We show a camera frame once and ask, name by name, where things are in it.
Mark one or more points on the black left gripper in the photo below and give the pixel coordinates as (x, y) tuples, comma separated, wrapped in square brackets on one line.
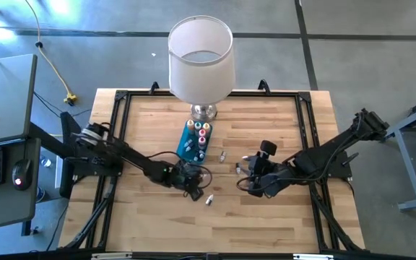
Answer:
[(186, 177)]

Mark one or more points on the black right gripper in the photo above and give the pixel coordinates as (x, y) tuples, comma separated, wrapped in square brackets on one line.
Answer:
[(265, 175)]

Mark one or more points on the black food coloring bottle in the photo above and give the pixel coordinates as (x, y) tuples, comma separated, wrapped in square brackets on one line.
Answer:
[(199, 156)]

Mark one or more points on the white food coloring bottle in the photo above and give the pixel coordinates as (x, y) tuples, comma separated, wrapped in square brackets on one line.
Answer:
[(189, 145)]

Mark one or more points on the maroon white-label coloring bottle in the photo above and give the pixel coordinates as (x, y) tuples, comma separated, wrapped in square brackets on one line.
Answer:
[(202, 142)]

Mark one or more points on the blue plastic bin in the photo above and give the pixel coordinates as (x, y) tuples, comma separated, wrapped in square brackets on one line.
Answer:
[(182, 142)]

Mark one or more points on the large red coloring bottle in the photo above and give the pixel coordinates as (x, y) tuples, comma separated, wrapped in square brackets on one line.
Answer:
[(202, 133)]

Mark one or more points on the teal cap coloring bottle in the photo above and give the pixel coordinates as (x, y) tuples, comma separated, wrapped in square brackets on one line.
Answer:
[(198, 126)]

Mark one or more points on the large orange coloring bottle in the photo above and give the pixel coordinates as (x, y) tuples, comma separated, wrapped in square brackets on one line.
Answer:
[(206, 127)]

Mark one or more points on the yellow-tip coloring bottle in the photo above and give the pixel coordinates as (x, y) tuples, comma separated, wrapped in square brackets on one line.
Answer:
[(191, 125)]

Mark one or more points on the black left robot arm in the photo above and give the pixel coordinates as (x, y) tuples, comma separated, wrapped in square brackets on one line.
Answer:
[(121, 155)]

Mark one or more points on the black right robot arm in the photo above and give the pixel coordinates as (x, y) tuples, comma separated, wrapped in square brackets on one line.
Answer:
[(330, 151)]

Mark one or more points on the gray food coloring bottle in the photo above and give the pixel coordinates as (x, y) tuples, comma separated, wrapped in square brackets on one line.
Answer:
[(238, 168)]

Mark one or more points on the dark green food coloring bottle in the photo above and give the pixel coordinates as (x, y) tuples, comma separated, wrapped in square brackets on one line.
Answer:
[(209, 199)]

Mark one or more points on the small dark red coloring bottle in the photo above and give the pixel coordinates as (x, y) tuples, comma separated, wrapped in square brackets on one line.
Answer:
[(222, 156)]

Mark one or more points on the silver aluminium bar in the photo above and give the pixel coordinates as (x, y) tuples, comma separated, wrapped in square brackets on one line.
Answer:
[(110, 256), (312, 256)]

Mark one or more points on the white shade silver table lamp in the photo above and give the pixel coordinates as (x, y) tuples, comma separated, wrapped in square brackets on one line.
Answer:
[(200, 72)]

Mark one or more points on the gray metal stand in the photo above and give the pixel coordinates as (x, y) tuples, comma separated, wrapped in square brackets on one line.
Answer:
[(406, 162)]

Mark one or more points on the black computer mouse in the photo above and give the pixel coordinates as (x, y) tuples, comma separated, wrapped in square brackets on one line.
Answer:
[(22, 175)]

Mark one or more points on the gray standing desk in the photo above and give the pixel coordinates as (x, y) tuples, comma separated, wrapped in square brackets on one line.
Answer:
[(5, 101)]

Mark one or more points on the black table frame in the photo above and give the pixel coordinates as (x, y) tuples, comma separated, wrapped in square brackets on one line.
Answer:
[(265, 94)]

